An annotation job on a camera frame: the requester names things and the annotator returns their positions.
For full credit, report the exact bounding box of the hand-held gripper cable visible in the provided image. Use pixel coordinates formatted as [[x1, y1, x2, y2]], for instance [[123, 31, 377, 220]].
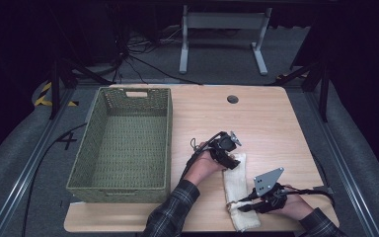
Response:
[[179, 130, 227, 183], [280, 185, 336, 206]]

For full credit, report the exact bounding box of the metal floor rail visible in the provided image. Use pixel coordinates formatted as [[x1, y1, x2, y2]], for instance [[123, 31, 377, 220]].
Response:
[[303, 91, 379, 237], [0, 88, 77, 237]]

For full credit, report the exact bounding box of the white metal table frame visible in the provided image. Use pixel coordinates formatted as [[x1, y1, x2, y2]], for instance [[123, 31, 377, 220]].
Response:
[[179, 4, 273, 76]]

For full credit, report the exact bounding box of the left hand-held gripper cable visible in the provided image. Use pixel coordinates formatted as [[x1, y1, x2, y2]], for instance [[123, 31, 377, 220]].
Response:
[[179, 130, 227, 183]]

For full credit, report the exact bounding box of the long black floor cable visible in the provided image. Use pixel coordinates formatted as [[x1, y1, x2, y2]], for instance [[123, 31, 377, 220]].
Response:
[[124, 53, 203, 86]]

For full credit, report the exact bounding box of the yellow black hazard tape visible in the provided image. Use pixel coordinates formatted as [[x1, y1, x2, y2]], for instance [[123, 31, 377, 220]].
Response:
[[33, 81, 80, 108]]

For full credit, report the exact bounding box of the black metal stand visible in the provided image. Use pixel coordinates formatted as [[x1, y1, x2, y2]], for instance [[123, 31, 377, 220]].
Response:
[[265, 59, 331, 123], [46, 58, 114, 120]]

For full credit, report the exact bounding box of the person's right hand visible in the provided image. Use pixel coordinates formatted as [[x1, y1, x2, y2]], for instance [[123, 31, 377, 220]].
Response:
[[269, 185, 314, 221]]

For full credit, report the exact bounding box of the tangle of floor cables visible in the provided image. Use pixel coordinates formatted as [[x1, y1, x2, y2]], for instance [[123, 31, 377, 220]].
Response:
[[111, 24, 186, 84]]

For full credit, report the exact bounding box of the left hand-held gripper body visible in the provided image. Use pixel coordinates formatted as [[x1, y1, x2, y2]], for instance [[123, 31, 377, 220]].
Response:
[[208, 130, 243, 162]]

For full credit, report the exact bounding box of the green woven basket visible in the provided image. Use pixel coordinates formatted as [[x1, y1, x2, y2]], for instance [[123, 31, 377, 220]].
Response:
[[66, 86, 174, 204]]

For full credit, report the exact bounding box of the right hand-held gripper cable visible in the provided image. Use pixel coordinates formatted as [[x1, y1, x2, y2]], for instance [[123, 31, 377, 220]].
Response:
[[280, 185, 336, 206]]

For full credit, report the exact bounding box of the white cloth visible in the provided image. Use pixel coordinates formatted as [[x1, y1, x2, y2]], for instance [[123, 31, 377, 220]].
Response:
[[222, 152, 262, 233]]

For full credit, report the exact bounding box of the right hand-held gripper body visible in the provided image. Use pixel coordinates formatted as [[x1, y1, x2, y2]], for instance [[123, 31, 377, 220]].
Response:
[[252, 166, 290, 214]]

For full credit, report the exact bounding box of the person's left hand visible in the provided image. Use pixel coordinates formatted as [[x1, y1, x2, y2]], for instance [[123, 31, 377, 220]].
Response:
[[183, 141, 227, 187]]

